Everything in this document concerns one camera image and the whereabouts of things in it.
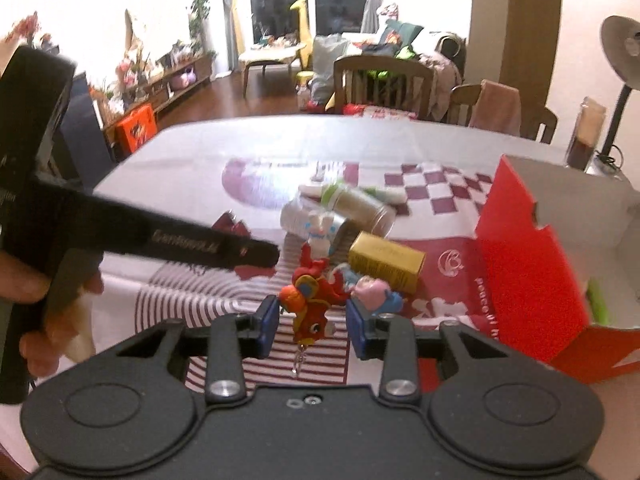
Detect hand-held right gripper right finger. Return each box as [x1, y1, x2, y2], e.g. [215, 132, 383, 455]
[346, 296, 518, 406]

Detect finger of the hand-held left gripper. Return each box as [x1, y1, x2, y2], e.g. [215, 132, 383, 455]
[220, 237, 281, 271]

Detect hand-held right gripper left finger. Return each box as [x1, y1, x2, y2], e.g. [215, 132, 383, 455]
[115, 294, 282, 405]

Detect red fish keychain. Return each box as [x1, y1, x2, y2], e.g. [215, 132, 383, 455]
[280, 242, 348, 378]

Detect glass jar with green lid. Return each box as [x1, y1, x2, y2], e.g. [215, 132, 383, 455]
[320, 184, 396, 236]

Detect white green tube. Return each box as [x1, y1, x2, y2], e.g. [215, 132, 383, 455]
[299, 180, 408, 206]

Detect red cardboard box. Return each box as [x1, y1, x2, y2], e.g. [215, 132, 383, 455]
[472, 155, 640, 386]

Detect person's left hand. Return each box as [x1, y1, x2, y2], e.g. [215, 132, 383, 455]
[0, 251, 104, 377]

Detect pink pig toy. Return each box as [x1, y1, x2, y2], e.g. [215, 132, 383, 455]
[350, 277, 403, 313]

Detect black television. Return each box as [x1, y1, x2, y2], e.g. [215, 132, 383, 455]
[60, 72, 118, 193]

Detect gold cardboard box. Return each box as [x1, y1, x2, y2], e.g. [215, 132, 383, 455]
[347, 232, 427, 295]

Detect orange cardboard box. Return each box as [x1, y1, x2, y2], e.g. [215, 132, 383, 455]
[114, 102, 158, 153]

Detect printed red white tablecloth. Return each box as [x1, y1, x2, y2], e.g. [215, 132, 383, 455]
[0, 114, 640, 466]

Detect pink flower bouquet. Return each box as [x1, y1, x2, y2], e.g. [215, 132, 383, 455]
[116, 57, 146, 88]

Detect pink toy bag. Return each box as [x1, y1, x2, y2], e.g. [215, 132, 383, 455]
[167, 65, 197, 92]

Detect small plastic bottle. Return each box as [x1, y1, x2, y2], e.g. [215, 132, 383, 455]
[296, 71, 313, 111]

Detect wooden television cabinet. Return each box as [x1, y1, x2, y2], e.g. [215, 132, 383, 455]
[102, 55, 213, 131]

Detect red seat cushion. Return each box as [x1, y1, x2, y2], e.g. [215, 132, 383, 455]
[342, 102, 418, 121]

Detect green potted plant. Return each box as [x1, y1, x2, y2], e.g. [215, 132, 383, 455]
[190, 0, 218, 56]

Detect wooden coffee table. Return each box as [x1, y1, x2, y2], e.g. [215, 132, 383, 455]
[239, 42, 307, 98]

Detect white plastic bag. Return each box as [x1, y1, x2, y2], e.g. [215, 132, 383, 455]
[310, 34, 351, 106]

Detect white standing air conditioner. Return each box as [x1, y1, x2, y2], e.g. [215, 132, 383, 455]
[207, 0, 236, 78]

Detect wooden dining chair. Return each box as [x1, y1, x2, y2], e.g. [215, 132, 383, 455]
[447, 82, 558, 143]
[332, 55, 435, 121]

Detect yellow giraffe toy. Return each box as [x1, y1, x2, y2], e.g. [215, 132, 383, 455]
[290, 0, 316, 71]

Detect grey yellow window curtain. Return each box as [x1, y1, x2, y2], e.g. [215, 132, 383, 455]
[222, 0, 246, 68]

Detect glass balcony door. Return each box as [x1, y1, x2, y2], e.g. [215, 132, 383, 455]
[247, 0, 368, 46]

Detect sofa with clothes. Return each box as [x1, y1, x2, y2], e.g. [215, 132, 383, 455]
[345, 20, 468, 111]

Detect tall glass jar dark contents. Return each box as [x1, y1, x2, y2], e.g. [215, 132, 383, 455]
[565, 96, 607, 171]

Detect wooden door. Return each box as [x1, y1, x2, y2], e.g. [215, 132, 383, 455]
[470, 0, 563, 126]

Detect grey desk lamp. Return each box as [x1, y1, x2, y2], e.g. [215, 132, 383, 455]
[597, 15, 640, 176]

